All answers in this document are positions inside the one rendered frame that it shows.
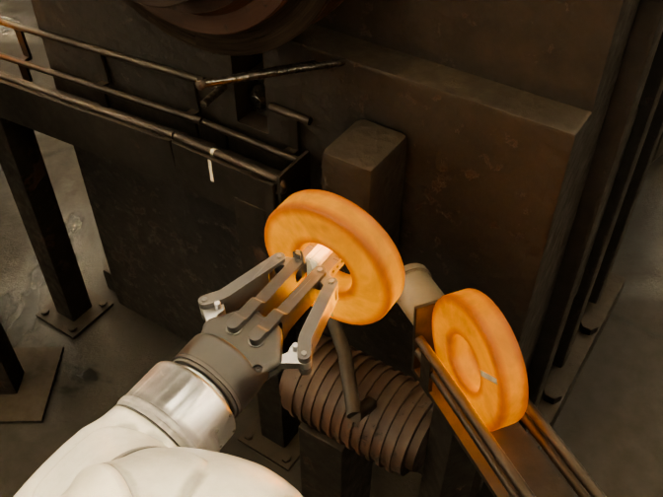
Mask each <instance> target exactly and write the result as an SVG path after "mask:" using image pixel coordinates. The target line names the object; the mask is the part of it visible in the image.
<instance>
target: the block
mask: <svg viewBox="0 0 663 497"><path fill-rule="evenodd" d="M406 142H407V140H406V136H405V135H403V134H402V133H400V132H398V131H396V130H393V129H391V128H388V127H385V126H382V125H380V124H377V123H374V122H371V121H369V120H366V119H360V120H357V121H356V122H354V123H353V124H352V125H351V126H350V127H349V128H348V129H347V130H345V131H344V132H343V133H342V134H341V135H340V136H339V137H338V138H337V139H335V140H334V141H333V142H332V143H331V144H330V145H329V147H327V148H326V150H325V152H324V154H323V156H322V186H323V190H325V191H328V192H332V193H335V194H337V195H340V196H342V197H344V198H346V199H348V200H350V201H351V202H353V203H355V204H356V205H358V206H359V207H361V208H362V209H363V210H365V211H366V212H367V213H368V214H370V215H371V216H372V217H373V218H374V219H375V220H376V221H377V222H378V223H379V224H380V225H381V226H382V227H383V229H384V230H385V231H386V232H387V233H388V235H389V236H390V238H391V239H392V241H393V242H394V244H395V245H396V247H397V248H398V246H399V234H400V223H401V212H402V200H403V188H404V177H405V154H406Z"/></svg>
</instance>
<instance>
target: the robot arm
mask: <svg viewBox="0 0 663 497"><path fill-rule="evenodd" d="M292 253H293V257H288V256H285V254H284V253H283V252H277V253H275V254H274V255H272V256H271V257H269V258H268V259H266V260H265V261H263V262H262V263H260V264H259V265H257V266H256V267H254V268H252V269H251V270H249V271H248V272H246V273H245V274H243V275H242V276H240V277H239V278H237V279H236V280H234V281H233V282H231V283H230V284H228V285H227V286H225V287H224V288H222V289H221V290H218V291H215V292H212V293H209V294H206V295H203V296H201V297H199V298H198V304H199V308H200V312H201V316H202V318H203V319H204V320H205V324H204V325H203V327H202V331H201V333H200V334H198V335H196V336H195V337H194V338H193V339H192V340H191V341H190V342H189V343H188V344H187V345H186V346H185V347H184V348H183V349H182V350H181V351H180V352H179V353H178V354H177V355H176V356H175V357H174V358H173V360H172V362H171V361H161V362H159V363H157V364H156V365H155V366H154V367H153V368H152V369H151V370H150V371H149V372H148V373H147V374H146V375H145V376H144V377H143V378H142V379H141V380H140V381H139V382H138V383H137V384H136V385H135V386H134V387H133V388H132V389H131V390H130V391H129V392H128V393H127V394H126V395H124V396H123V397H122V398H121V399H120V400H119V401H118V402H117V405H116V406H114V407H113V408H112V409H111V410H110V411H109V412H107V413H106V414H105V415H104V416H102V417H101V418H99V419H98V420H96V421H95V422H93V423H91V424H89V425H87V426H85V427H84V428H82V429H81V430H80V431H78V432H77V433H76V434H75V435H74V436H73V437H71V438H70V439H69V440H68V441H67V442H66V443H64V444H63V445H62V446H61V447H60V448H59V449H58V450H57V451H56V452H55V453H54V454H53V455H52V456H51V457H50V458H49V459H48V460H47V461H46V462H45V463H44V464H43V465H42V466H41V467H40V468H39V469H38V470H37V471H36V472H35V473H34V474H33V475H32V476H31V477H30V478H29V479H28V481H27V482H26V483H25V484H24V485H23V486H22V487H21V489H20V490H19V491H18V492H17V493H16V494H15V495H14V497H303V496H302V494H301V493H300V492H299V491H298V490H297V489H296V488H295V487H293V486H292V485H291V484H290V483H289V482H287V481H286V480H285V479H284V478H282V477H281V476H279V475H278V474H276V473H275V472H273V471H271V470H270V469H268V468H266V467H265V466H263V465H260V464H258V463H255V462H253V461H248V460H245V459H242V458H238V457H235V456H231V455H227V454H223V453H218V452H219V451H220V450H221V449H222V447H223V446H224V445H225V444H226V443H227V441H228V440H229V439H230V438H231V437H232V436H233V434H234V433H235V430H236V423H235V418H236V417H238V415H239V414H240V413H241V412H242V411H243V410H244V408H245V407H246V406H247V405H248V404H249V402H250V401H251V400H252V399H253V398H254V397H255V395H256V394H257V393H258V391H259V390H260V388H261V387H262V385H263V384H264V383H265V382H266V381H267V380H268V379H270V378H272V377H275V376H277V375H278V374H279V373H280V372H281V370H282V369H299V372H300V374H302V375H309V374H310V373H311V372H312V361H313V352H314V350H315V348H316V346H317V344H318V342H319V340H320V337H321V335H322V333H323V331H324V329H325V327H326V325H327V322H328V320H329V318H330V316H331V314H332V311H333V308H334V306H335V304H336V302H337V300H338V284H337V279H336V278H334V276H335V275H336V273H337V272H338V271H339V270H340V268H341V267H343V265H344V262H343V261H342V260H341V259H340V257H339V256H338V255H336V254H335V253H334V252H333V251H331V250H330V249H329V248H326V247H324V246H322V245H319V244H315V243H309V244H308V245H307V246H306V247H305V248H304V250H303V251H301V250H298V249H296V250H294V251H292ZM306 272H307V277H306V278H305V273H306ZM304 278H305V279H304ZM303 279H304V280H303ZM302 280H303V281H302ZM301 281H302V282H301ZM300 282H301V283H300ZM299 283H300V284H299ZM297 286H298V287H297ZM296 287H297V288H296ZM295 288H296V289H295ZM294 289H295V290H294ZM293 290H294V291H293ZM292 291H293V292H292ZM291 292H292V293H291ZM290 293H291V294H290ZM289 294H290V295H289ZM286 298H287V299H286ZM285 299H286V300H285ZM284 300H285V301H284ZM283 301H284V302H283ZM315 301H316V302H315ZM282 302H283V303H282ZM314 302H315V304H314V306H313V308H312V309H311V311H310V313H309V315H308V317H307V319H306V321H305V323H304V325H303V327H302V329H301V331H300V334H299V337H298V343H297V342H294V343H292V346H290V348H289V350H288V352H287V353H285V354H283V340H284V339H285V338H286V336H287V335H288V332H289V330H290V328H291V327H292V326H293V325H294V324H295V323H296V322H297V321H298V319H299V318H300V317H301V316H302V315H303V314H305V312H306V311H307V310H308V309H309V308H310V307H311V306H312V304H313V303H314ZM281 303H282V304H281ZM280 304H281V305H280ZM241 305H243V306H242V307H241V308H240V309H239V310H238V311H235V310H236V309H238V308H239V307H240V306H241ZM233 311H235V312H233Z"/></svg>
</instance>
